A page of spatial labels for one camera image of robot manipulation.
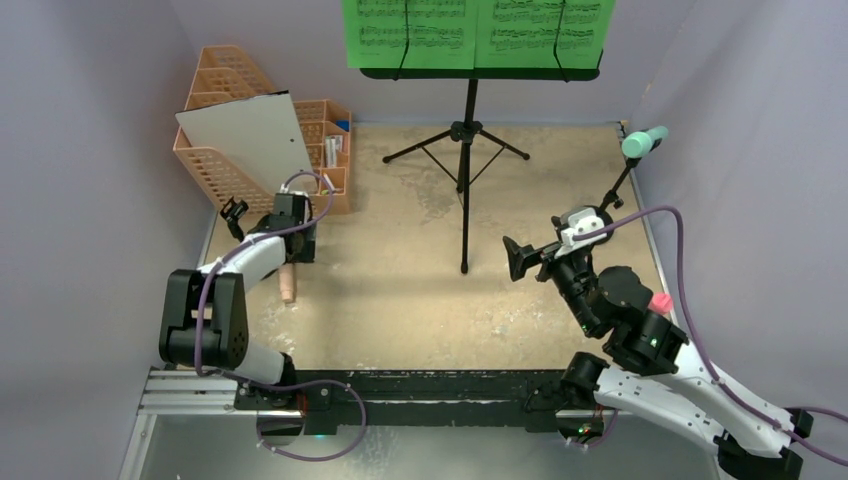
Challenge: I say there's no black round microphone stand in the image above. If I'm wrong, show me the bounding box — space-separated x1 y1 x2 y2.
219 197 279 243

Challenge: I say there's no pink toy microphone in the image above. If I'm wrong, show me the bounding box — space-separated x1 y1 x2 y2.
278 264 297 304

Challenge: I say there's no peach plastic file organizer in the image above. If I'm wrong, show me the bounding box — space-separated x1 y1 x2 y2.
173 45 353 215

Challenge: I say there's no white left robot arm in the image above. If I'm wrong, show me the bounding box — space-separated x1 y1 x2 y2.
158 192 316 409

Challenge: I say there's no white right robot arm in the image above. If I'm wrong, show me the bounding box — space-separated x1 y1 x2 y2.
503 237 813 479

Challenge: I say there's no grey folder board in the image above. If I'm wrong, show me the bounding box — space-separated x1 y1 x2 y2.
174 90 314 205

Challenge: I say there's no black right microphone stand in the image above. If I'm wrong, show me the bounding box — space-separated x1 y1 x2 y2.
578 157 642 226

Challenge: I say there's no black music stand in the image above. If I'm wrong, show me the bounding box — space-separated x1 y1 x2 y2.
360 67 599 275

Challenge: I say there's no mint green toy microphone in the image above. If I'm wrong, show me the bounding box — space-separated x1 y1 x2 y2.
621 126 669 159

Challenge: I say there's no green sheet music right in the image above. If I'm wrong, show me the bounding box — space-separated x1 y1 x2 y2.
475 0 616 69

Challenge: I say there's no green sheet music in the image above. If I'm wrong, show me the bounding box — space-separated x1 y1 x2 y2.
475 0 616 69
341 0 478 70

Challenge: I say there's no green sheet music left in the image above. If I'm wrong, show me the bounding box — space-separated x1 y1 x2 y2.
341 0 478 70

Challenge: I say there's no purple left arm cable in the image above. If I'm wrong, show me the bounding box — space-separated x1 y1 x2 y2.
193 170 336 379

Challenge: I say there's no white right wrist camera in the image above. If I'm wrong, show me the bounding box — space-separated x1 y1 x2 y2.
551 208 608 254

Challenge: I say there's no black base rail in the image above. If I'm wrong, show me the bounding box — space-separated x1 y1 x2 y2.
234 369 612 442

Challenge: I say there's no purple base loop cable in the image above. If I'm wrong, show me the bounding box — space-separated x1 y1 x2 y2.
256 378 368 464

